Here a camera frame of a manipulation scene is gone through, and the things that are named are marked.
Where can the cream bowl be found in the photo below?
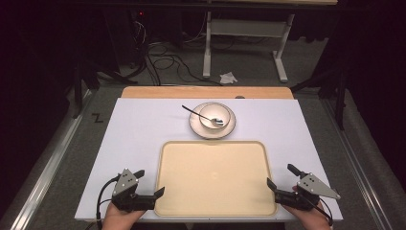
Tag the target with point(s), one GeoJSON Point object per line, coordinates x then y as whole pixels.
{"type": "Point", "coordinates": [223, 111]}

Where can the black metal stand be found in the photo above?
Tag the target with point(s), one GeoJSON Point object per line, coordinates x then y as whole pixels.
{"type": "Point", "coordinates": [341, 96]}
{"type": "Point", "coordinates": [79, 86]}

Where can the person's left hand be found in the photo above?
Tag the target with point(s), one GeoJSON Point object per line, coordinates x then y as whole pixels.
{"type": "Point", "coordinates": [119, 218]}

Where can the wooden table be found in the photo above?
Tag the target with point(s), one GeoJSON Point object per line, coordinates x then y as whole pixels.
{"type": "Point", "coordinates": [178, 92]}

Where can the dark equipment cabinet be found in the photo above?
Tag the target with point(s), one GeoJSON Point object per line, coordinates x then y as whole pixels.
{"type": "Point", "coordinates": [127, 35]}

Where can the beige plastic tray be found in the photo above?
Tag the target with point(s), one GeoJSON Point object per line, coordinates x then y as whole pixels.
{"type": "Point", "coordinates": [215, 179]}

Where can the white table mat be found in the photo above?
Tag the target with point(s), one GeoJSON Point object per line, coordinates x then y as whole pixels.
{"type": "Point", "coordinates": [137, 134]}

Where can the metal spoon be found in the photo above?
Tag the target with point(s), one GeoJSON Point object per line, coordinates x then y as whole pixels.
{"type": "Point", "coordinates": [198, 114]}

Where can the crumpled white paper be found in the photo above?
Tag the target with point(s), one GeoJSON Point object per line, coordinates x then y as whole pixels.
{"type": "Point", "coordinates": [228, 78]}

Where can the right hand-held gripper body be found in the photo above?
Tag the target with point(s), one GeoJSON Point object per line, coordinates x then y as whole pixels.
{"type": "Point", "coordinates": [311, 188]}

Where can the cream round plate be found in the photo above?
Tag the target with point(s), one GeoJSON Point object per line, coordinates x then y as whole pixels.
{"type": "Point", "coordinates": [195, 126]}

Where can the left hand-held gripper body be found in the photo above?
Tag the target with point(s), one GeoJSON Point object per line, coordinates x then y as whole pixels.
{"type": "Point", "coordinates": [126, 183]}

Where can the person's right hand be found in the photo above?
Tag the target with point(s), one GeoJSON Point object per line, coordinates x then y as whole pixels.
{"type": "Point", "coordinates": [308, 218]}

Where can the aluminium floor rail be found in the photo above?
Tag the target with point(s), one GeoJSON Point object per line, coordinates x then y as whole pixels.
{"type": "Point", "coordinates": [357, 163]}
{"type": "Point", "coordinates": [48, 174]}

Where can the white metal desk frame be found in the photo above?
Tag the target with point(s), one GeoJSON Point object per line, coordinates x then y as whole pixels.
{"type": "Point", "coordinates": [245, 28]}

